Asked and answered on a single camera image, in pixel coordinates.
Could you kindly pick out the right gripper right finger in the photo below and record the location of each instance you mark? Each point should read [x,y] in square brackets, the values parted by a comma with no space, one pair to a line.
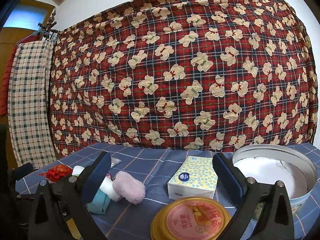
[275,220]

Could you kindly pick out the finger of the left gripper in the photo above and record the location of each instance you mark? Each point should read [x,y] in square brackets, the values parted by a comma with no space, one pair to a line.
[18,173]

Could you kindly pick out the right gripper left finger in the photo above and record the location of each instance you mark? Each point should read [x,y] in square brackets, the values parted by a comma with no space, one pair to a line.
[55,204]

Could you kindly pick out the red gold satin pouch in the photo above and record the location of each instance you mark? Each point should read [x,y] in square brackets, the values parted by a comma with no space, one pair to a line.
[57,172]

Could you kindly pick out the teal cloth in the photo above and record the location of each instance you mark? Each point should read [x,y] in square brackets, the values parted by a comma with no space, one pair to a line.
[99,204]

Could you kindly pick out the white gauze roll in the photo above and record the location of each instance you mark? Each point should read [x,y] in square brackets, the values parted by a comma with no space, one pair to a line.
[106,187]

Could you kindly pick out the pink fluffy cloth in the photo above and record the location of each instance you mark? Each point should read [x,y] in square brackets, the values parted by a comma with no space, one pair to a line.
[128,187]

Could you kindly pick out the clear plastic bag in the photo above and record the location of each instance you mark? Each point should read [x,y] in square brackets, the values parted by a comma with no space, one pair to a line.
[115,162]

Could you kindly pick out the green white checkered cloth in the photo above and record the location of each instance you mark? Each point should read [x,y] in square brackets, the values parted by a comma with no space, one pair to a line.
[28,104]

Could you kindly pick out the round metal tin container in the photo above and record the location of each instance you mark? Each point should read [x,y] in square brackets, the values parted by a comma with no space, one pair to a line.
[270,163]

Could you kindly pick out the blue plaid tablecloth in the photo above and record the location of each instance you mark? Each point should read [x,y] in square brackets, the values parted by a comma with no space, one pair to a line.
[154,167]

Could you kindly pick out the red quilted garment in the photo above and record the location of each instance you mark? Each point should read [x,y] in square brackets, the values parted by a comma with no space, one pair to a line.
[5,83]

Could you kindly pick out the wooden coat rack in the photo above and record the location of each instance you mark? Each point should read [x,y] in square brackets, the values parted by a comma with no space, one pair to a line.
[46,30]

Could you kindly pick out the red plaid bear blanket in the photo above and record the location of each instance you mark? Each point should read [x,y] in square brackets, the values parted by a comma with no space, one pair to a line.
[185,74]

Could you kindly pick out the window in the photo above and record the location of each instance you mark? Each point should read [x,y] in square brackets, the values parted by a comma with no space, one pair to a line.
[26,17]

